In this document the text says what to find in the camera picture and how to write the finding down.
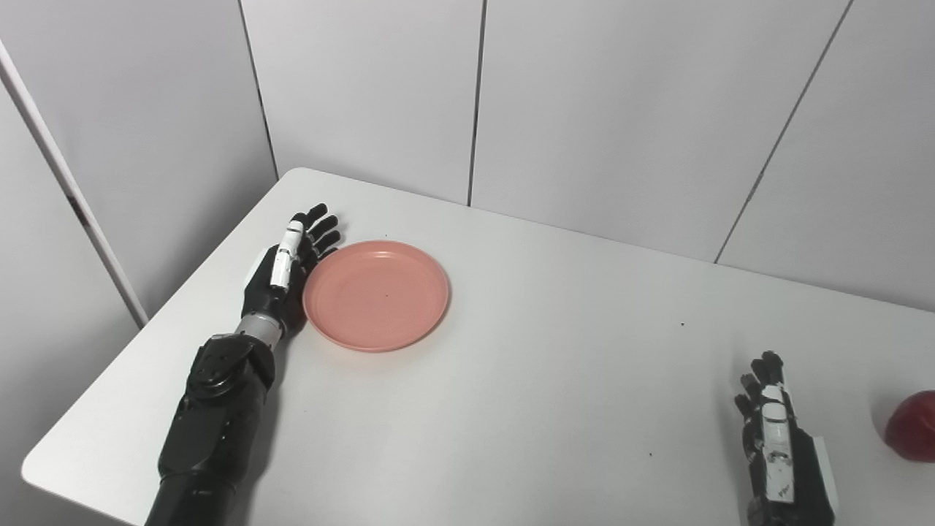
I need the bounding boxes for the pink round plate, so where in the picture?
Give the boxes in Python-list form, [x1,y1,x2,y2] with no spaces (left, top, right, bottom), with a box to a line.
[302,240,451,354]

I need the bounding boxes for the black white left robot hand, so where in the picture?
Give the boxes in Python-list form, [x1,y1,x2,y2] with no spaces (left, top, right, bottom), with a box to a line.
[242,203,343,339]

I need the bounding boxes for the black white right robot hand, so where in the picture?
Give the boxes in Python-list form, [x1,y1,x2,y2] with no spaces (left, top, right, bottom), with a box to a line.
[734,351,839,526]

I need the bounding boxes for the red apple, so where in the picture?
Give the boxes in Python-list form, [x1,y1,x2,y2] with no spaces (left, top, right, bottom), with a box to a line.
[884,390,935,462]

